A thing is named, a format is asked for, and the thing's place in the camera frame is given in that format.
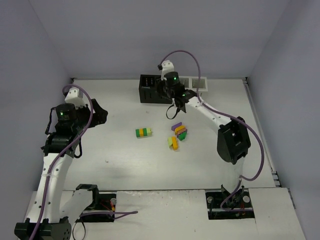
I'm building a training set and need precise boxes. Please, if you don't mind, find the yellow orange lego brick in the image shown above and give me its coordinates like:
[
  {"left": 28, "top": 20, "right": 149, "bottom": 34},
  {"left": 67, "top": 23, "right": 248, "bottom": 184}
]
[{"left": 171, "top": 136, "right": 179, "bottom": 151}]

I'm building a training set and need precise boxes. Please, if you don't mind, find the pale green lego brick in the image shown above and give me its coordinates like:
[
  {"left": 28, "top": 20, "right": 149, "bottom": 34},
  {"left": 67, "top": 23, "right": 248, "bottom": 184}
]
[{"left": 167, "top": 136, "right": 173, "bottom": 148}]

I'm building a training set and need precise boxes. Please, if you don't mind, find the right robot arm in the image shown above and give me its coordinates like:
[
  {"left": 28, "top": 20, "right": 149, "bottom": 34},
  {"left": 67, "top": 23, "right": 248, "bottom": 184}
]
[{"left": 155, "top": 71, "right": 251, "bottom": 193}]

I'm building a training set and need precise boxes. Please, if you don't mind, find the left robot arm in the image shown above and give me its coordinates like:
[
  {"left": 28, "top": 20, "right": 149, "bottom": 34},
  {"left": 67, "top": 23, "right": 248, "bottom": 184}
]
[{"left": 14, "top": 98, "right": 108, "bottom": 240}]

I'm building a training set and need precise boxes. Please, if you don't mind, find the white slotted double container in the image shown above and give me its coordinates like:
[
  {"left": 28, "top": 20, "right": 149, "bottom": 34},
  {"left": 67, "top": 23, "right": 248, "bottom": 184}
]
[{"left": 179, "top": 76, "right": 208, "bottom": 95}]

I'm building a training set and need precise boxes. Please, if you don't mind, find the black slotted double container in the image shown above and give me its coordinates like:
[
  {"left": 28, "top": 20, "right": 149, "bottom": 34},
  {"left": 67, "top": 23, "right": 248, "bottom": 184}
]
[{"left": 138, "top": 74, "right": 172, "bottom": 105}]

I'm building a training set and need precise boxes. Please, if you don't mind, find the purple curved lego top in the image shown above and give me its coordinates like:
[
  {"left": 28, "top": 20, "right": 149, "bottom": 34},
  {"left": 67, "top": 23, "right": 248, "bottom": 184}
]
[{"left": 171, "top": 122, "right": 182, "bottom": 131}]

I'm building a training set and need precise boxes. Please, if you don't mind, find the yellow curved lego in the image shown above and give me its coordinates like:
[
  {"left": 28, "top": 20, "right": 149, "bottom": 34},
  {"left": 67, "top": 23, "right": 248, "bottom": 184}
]
[{"left": 174, "top": 125, "right": 186, "bottom": 134}]

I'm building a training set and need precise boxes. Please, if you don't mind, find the pink patterned lego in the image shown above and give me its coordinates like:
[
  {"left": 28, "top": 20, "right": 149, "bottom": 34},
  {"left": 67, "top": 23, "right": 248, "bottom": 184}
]
[{"left": 175, "top": 128, "right": 188, "bottom": 137}]

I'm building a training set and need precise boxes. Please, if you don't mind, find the dark green lego piece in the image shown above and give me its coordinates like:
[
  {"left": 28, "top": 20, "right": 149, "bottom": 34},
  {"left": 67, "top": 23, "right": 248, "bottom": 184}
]
[{"left": 177, "top": 132, "right": 187, "bottom": 141}]

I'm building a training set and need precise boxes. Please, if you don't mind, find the green yellow lego bar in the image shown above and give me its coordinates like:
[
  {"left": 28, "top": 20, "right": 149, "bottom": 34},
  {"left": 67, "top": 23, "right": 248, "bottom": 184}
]
[{"left": 135, "top": 127, "right": 152, "bottom": 138}]

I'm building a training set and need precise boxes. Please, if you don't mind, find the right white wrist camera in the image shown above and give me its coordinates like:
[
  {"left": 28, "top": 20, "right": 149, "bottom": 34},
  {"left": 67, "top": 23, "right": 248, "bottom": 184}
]
[{"left": 157, "top": 60, "right": 175, "bottom": 80}]

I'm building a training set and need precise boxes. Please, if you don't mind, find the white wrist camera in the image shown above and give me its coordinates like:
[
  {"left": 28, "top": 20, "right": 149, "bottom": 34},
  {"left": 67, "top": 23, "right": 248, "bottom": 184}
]
[
  {"left": 64, "top": 87, "right": 86, "bottom": 110},
  {"left": 157, "top": 60, "right": 175, "bottom": 80}
]

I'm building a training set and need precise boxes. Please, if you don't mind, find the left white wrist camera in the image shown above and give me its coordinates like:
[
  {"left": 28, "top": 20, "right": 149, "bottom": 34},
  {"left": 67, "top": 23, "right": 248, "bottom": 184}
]
[{"left": 64, "top": 87, "right": 86, "bottom": 110}]

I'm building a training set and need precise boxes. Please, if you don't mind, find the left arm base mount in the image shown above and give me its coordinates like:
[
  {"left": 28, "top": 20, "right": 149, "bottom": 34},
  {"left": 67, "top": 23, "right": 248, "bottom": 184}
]
[{"left": 71, "top": 184, "right": 117, "bottom": 223}]

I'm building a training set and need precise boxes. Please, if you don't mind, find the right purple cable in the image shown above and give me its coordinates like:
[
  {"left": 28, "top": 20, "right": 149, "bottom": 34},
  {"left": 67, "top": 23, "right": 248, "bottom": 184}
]
[{"left": 161, "top": 49, "right": 265, "bottom": 212}]

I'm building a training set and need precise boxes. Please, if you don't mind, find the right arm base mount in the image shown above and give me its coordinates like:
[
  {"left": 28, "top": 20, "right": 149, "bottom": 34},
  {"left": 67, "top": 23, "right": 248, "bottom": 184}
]
[{"left": 205, "top": 187, "right": 255, "bottom": 220}]

